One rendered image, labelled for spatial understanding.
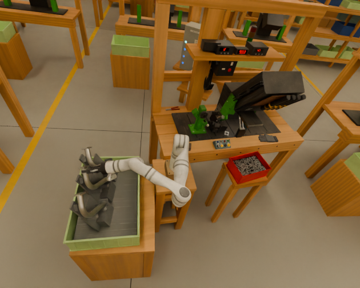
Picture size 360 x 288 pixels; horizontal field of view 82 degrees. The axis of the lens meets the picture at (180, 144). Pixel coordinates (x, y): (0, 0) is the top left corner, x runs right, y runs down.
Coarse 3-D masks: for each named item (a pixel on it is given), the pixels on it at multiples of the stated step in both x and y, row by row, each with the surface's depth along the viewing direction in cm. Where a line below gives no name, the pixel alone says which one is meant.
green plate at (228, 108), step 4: (232, 96) 185; (228, 100) 190; (232, 100) 185; (236, 100) 180; (224, 104) 194; (228, 104) 189; (232, 104) 184; (224, 108) 194; (228, 108) 189; (232, 108) 185; (224, 112) 193; (228, 112) 188; (232, 112) 191
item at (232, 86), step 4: (224, 84) 206; (228, 84) 203; (232, 84) 204; (236, 84) 206; (240, 84) 207; (224, 88) 207; (228, 88) 199; (232, 88) 199; (236, 88) 200; (224, 92) 207; (228, 92) 200; (220, 96) 216; (224, 96) 208; (220, 100) 217; (224, 100) 209; (228, 116) 217; (232, 116) 218; (236, 116) 220
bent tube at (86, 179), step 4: (80, 168) 119; (84, 168) 120; (84, 176) 120; (88, 176) 122; (84, 180) 121; (88, 180) 121; (104, 180) 139; (88, 184) 122; (92, 184) 125; (96, 184) 130; (100, 184) 133; (92, 188) 125; (96, 188) 128
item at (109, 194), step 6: (78, 180) 121; (90, 180) 133; (96, 180) 139; (84, 186) 125; (114, 186) 152; (90, 192) 131; (102, 192) 142; (108, 192) 142; (114, 192) 151; (96, 198) 136; (102, 198) 141; (108, 198) 141
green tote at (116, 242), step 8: (104, 160) 159; (80, 192) 143; (72, 216) 126; (72, 224) 126; (72, 232) 126; (64, 240) 115; (72, 240) 116; (80, 240) 116; (88, 240) 117; (96, 240) 117; (104, 240) 119; (112, 240) 121; (120, 240) 123; (128, 240) 125; (136, 240) 127; (72, 248) 123; (80, 248) 124; (88, 248) 126; (96, 248) 127; (104, 248) 129
